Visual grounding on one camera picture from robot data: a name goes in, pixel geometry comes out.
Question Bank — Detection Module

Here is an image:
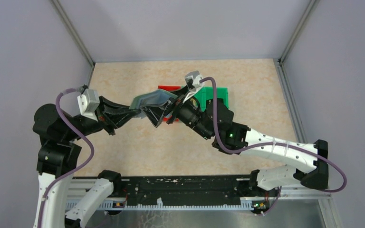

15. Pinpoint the purple cable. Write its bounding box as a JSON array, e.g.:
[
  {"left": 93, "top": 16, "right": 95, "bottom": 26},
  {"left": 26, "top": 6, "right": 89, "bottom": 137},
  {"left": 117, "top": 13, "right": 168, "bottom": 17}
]
[
  {"left": 38, "top": 85, "right": 95, "bottom": 228},
  {"left": 198, "top": 77, "right": 348, "bottom": 217}
]

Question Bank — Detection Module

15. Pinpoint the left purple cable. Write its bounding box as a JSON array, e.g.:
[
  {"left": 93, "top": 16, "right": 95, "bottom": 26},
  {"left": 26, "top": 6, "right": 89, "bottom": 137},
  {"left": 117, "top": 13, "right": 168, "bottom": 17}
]
[{"left": 38, "top": 85, "right": 95, "bottom": 228}]

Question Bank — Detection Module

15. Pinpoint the green plastic bin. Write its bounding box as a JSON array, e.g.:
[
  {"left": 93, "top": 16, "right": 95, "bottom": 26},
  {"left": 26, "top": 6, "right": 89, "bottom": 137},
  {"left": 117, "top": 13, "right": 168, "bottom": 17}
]
[
  {"left": 204, "top": 87, "right": 230, "bottom": 109},
  {"left": 190, "top": 87, "right": 213, "bottom": 112}
]

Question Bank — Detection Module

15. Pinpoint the right side aluminium rail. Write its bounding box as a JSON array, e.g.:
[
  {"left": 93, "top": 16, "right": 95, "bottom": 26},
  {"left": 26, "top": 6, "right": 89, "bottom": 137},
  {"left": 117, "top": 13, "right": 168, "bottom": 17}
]
[{"left": 273, "top": 58, "right": 314, "bottom": 143}]

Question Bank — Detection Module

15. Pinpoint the grey-green card holder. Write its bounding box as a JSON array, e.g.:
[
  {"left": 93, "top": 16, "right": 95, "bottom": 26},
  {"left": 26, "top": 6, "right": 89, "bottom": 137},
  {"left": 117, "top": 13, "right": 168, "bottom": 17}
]
[{"left": 129, "top": 89, "right": 172, "bottom": 118}]

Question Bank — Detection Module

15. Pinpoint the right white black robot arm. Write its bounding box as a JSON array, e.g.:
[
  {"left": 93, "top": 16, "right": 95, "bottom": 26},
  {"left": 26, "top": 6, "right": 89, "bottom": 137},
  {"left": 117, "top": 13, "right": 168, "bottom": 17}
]
[{"left": 136, "top": 89, "right": 328, "bottom": 196}]

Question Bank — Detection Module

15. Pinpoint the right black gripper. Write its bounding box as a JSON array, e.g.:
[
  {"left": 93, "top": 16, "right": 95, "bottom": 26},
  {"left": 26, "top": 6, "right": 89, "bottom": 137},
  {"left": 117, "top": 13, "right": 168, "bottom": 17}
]
[{"left": 140, "top": 85, "right": 213, "bottom": 141}]

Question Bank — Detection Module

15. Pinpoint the right corner aluminium post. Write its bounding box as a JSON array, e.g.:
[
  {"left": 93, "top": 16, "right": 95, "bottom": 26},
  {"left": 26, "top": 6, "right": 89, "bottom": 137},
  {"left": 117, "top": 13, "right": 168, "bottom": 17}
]
[{"left": 279, "top": 0, "right": 320, "bottom": 66}]

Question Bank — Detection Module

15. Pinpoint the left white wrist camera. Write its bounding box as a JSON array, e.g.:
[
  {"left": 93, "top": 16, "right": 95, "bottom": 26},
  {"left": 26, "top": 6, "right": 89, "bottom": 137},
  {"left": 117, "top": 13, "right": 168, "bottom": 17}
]
[{"left": 77, "top": 89, "right": 100, "bottom": 122}]

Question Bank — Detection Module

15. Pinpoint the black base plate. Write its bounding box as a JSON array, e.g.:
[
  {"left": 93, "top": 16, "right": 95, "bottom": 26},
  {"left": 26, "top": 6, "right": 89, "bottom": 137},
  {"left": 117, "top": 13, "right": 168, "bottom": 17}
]
[{"left": 110, "top": 175, "right": 278, "bottom": 206}]

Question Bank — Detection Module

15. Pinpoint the red plastic bin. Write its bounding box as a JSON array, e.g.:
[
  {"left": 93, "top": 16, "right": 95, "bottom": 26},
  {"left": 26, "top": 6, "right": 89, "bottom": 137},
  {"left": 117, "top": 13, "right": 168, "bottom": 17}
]
[{"left": 157, "top": 85, "right": 181, "bottom": 122}]

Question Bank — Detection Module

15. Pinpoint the left corner aluminium post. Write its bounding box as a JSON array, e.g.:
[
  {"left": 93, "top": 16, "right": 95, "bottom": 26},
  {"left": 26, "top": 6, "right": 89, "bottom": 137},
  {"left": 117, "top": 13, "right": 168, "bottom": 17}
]
[{"left": 50, "top": 0, "right": 95, "bottom": 67}]

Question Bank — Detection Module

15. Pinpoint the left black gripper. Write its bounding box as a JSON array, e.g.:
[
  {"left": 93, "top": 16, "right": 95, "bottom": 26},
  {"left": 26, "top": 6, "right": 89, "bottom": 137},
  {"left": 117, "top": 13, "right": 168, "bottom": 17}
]
[{"left": 64, "top": 95, "right": 142, "bottom": 141}]

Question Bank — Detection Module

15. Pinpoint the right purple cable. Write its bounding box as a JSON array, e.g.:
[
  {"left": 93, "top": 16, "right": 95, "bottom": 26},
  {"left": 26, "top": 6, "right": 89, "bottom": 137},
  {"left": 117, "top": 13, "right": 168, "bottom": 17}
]
[{"left": 198, "top": 77, "right": 348, "bottom": 217}]

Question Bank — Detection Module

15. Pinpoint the right green plastic bin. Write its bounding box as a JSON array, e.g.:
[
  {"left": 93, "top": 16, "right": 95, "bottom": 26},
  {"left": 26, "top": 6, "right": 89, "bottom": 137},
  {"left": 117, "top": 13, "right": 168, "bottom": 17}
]
[{"left": 204, "top": 87, "right": 230, "bottom": 109}]

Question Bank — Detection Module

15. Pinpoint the white toothed cable duct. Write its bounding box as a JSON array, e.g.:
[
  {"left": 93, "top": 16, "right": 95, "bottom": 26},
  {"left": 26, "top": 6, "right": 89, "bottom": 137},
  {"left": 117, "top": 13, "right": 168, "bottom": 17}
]
[{"left": 97, "top": 198, "right": 255, "bottom": 211}]

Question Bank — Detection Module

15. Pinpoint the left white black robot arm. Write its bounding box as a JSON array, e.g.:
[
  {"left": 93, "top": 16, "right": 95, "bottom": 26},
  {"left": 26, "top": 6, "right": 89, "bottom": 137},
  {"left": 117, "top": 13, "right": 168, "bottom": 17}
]
[{"left": 33, "top": 97, "right": 140, "bottom": 228}]

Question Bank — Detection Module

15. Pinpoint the corner aluminium post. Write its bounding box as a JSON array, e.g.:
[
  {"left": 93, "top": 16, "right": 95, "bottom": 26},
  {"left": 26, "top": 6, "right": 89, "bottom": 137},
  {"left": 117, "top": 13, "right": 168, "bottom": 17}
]
[
  {"left": 50, "top": 0, "right": 95, "bottom": 67},
  {"left": 279, "top": 0, "right": 320, "bottom": 66}
]

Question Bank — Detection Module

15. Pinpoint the middle green plastic bin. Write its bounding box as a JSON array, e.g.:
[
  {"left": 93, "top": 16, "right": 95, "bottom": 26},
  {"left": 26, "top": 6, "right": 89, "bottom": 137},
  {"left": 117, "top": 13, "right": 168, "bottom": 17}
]
[{"left": 190, "top": 87, "right": 213, "bottom": 112}]

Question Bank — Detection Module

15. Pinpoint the aluminium frame rail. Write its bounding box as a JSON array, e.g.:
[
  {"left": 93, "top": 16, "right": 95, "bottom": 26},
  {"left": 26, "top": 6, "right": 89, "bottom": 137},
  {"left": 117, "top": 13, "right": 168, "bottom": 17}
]
[{"left": 66, "top": 177, "right": 332, "bottom": 200}]

